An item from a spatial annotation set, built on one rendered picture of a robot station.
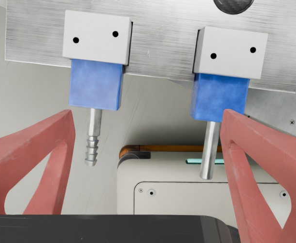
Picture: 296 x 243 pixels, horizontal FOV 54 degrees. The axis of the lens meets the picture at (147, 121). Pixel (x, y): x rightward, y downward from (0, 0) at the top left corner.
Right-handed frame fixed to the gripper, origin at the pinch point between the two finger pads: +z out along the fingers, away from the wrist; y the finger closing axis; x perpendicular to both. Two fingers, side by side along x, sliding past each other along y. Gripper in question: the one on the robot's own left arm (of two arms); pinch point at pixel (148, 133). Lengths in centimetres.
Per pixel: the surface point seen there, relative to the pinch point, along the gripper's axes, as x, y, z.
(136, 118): 58, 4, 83
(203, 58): 1.8, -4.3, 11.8
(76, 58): 1.8, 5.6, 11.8
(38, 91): 48, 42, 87
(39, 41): 1.6, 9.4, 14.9
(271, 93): 8.4, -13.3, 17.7
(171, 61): 3.1, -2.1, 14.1
